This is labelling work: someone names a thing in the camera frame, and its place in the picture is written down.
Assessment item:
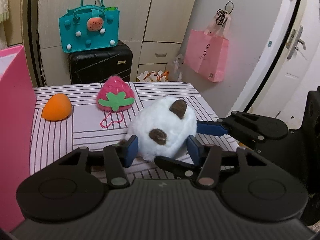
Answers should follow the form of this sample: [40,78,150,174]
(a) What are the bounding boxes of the cream knitted cloth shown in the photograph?
[0,0,10,49]

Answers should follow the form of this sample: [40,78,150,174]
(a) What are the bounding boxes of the teal felt handbag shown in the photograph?
[59,0,120,53]

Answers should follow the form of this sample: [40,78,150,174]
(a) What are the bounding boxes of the metal door handle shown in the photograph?
[287,26,306,60]

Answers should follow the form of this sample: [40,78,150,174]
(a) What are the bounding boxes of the pink storage box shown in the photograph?
[0,45,37,233]

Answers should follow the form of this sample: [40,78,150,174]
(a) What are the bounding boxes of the orange sponge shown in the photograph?
[42,93,72,122]

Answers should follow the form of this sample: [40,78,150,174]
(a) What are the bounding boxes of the clear plastic bag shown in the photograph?
[172,55,185,82]

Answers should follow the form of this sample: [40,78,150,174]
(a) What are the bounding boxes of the black hair ties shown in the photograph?
[215,1,234,27]

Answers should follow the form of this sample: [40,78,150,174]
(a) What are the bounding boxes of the white plush sheep toy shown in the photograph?
[124,97,198,161]

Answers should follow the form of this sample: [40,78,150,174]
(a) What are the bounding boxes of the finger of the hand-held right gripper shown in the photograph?
[196,110,288,152]
[154,155,202,180]

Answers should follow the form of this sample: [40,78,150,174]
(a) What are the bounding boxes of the black suitcase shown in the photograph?
[68,40,133,85]

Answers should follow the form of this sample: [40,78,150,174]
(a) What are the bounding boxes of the pink paper shopping bag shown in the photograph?
[184,1,230,82]

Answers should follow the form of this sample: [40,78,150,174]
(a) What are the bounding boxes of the white door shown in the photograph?
[250,0,320,130]

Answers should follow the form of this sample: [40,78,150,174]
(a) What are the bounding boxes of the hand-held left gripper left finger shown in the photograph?
[59,137,139,188]

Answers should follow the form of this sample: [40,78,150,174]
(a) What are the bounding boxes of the beige wardrobe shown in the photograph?
[37,0,200,85]

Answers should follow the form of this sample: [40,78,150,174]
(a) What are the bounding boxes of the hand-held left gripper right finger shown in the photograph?
[186,135,267,189]

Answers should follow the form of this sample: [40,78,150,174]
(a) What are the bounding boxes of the white scalloped gift bag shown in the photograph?
[138,70,170,82]

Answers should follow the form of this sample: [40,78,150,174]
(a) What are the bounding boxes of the pink strawberry plush toy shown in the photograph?
[97,76,137,128]

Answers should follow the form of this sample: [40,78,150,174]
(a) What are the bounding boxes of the striped bed sheet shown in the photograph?
[29,81,240,180]

